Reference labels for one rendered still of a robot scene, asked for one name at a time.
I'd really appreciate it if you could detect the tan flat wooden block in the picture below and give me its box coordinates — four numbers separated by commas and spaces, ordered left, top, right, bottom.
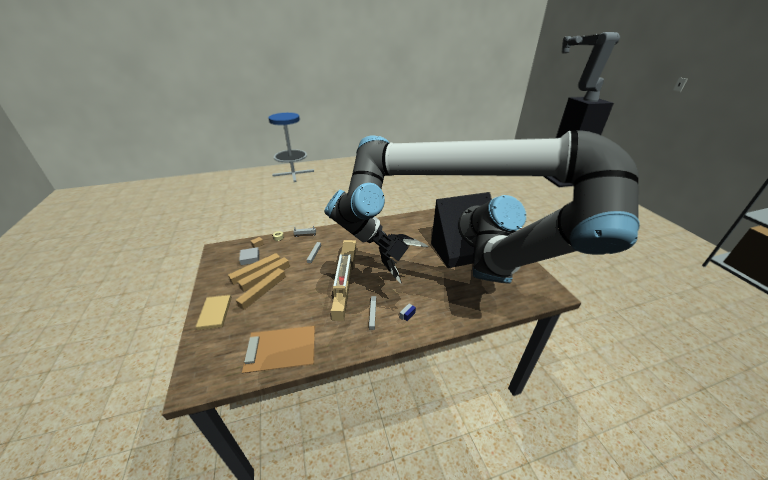
196, 295, 231, 330

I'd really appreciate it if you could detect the tan clipboard with grey clip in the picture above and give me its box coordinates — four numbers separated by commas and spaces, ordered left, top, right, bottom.
242, 327, 312, 373

